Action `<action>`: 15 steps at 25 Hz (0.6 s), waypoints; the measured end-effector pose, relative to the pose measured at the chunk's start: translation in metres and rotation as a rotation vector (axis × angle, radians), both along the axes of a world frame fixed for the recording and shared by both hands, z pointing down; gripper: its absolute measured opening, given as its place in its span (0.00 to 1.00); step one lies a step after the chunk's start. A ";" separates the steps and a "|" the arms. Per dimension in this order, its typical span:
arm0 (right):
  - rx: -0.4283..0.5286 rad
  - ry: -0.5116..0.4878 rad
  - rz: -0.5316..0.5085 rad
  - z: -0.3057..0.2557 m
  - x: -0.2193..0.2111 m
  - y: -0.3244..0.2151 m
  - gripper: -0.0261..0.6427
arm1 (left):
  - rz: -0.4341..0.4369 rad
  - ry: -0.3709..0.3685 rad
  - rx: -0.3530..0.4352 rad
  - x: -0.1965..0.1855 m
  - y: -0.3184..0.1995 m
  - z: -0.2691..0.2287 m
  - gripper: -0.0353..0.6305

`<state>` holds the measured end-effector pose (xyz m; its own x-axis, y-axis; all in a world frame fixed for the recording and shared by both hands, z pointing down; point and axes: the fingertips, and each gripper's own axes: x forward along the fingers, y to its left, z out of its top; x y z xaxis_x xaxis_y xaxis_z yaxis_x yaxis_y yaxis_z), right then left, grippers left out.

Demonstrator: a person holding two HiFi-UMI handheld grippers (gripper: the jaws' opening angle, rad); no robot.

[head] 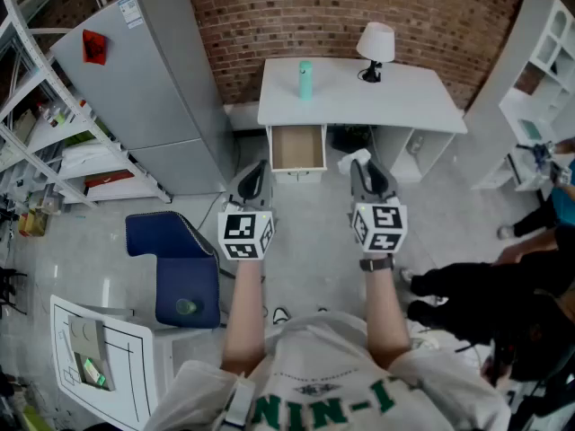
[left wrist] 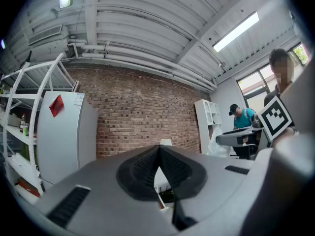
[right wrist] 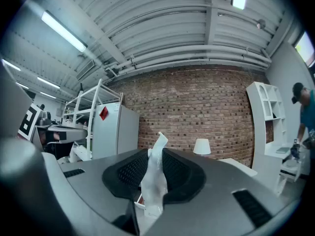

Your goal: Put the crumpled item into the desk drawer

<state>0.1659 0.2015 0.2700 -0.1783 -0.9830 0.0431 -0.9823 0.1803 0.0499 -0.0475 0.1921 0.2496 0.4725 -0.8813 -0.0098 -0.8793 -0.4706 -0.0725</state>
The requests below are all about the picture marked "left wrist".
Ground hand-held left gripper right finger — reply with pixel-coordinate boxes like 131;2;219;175
158;145;208;201

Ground grey refrigerator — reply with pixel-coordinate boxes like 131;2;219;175
36;90;99;185

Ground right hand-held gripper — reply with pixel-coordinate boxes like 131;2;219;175
216;94;295;148

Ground white metal shelf rack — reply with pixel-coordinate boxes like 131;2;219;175
0;53;80;205

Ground white label sticker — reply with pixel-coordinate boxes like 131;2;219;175
73;93;85;110

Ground white desk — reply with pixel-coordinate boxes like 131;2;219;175
154;166;173;212

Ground red diamond sticker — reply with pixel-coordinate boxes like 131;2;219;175
49;94;65;118

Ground white open cabinet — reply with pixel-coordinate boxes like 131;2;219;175
194;99;223;155

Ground dark framed window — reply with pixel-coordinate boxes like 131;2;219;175
236;42;311;114

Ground ceiling air conditioner unit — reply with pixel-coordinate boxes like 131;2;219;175
28;24;69;47

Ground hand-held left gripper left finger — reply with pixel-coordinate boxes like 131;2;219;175
116;145;160;202

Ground white plastic bag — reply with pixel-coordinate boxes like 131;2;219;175
206;127;235;157

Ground dark glass bottle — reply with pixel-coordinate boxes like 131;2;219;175
19;113;27;134

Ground white ceiling pipes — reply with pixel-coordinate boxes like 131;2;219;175
66;42;219;91

